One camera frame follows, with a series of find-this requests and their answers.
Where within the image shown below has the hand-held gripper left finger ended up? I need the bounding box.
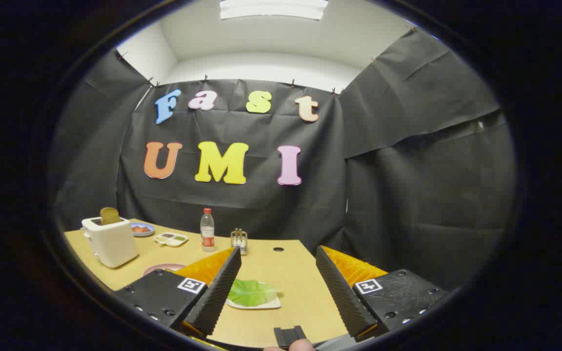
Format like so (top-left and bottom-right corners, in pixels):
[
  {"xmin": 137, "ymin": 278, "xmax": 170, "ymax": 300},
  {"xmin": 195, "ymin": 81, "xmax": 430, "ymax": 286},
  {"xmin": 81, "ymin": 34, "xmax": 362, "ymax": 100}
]
[{"xmin": 114, "ymin": 246, "xmax": 242, "ymax": 338}]

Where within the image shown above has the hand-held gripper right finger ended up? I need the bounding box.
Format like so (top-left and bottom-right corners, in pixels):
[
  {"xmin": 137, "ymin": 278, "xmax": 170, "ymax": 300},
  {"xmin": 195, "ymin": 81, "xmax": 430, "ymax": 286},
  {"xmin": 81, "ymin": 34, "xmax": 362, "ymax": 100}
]
[{"xmin": 315, "ymin": 245, "xmax": 451, "ymax": 342}]

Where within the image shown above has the green lettuce leaf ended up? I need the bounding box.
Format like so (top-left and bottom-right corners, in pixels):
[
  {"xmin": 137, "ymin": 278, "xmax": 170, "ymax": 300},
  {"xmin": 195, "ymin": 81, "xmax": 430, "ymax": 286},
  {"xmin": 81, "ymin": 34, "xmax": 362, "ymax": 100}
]
[{"xmin": 227, "ymin": 279, "xmax": 281, "ymax": 308}]

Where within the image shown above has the brown bread slice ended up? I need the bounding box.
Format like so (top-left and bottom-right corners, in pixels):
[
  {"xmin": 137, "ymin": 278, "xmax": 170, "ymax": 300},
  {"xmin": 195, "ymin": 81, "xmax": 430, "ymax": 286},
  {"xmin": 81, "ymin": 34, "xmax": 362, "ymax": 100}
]
[{"xmin": 100, "ymin": 207, "xmax": 123, "ymax": 226}]

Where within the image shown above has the white rectangular plate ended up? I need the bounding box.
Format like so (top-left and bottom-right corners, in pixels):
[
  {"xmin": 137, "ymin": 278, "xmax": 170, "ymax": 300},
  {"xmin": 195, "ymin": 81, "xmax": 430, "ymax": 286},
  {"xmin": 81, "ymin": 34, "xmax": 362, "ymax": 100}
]
[{"xmin": 226, "ymin": 280, "xmax": 282, "ymax": 310}]

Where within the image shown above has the pink plate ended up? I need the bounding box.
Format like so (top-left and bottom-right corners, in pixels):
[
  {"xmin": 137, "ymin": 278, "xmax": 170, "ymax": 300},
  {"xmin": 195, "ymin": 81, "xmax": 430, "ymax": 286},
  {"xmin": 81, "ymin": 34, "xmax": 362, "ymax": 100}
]
[{"xmin": 143, "ymin": 263, "xmax": 186, "ymax": 276}]

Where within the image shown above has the clear bottle red cap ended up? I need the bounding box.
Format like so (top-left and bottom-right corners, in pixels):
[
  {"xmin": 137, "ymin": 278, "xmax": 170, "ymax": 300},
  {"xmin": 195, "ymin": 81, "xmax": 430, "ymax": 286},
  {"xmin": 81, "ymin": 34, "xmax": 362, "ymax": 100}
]
[{"xmin": 200, "ymin": 208, "xmax": 216, "ymax": 253}]

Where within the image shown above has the white divided condiment tray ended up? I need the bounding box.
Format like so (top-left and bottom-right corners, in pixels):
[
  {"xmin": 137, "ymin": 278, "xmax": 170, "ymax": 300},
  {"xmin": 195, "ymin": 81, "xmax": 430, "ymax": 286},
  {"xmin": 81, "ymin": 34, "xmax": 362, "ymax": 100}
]
[{"xmin": 154, "ymin": 232, "xmax": 189, "ymax": 248}]

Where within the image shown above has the blue plate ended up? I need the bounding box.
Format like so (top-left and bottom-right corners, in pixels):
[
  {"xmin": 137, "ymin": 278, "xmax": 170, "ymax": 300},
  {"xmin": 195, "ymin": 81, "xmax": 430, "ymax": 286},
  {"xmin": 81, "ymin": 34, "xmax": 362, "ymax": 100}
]
[{"xmin": 129, "ymin": 222, "xmax": 156, "ymax": 238}]

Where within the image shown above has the white toaster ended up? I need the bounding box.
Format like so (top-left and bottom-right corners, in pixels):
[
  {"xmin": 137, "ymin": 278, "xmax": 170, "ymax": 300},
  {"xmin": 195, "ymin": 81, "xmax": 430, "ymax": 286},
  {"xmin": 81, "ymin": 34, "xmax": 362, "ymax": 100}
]
[{"xmin": 81, "ymin": 216, "xmax": 139, "ymax": 269}]

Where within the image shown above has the metal wire holder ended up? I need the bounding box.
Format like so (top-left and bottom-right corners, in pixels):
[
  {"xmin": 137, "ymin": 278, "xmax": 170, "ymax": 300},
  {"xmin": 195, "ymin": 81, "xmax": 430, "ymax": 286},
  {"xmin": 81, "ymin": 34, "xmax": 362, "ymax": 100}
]
[{"xmin": 230, "ymin": 228, "xmax": 248, "ymax": 255}]

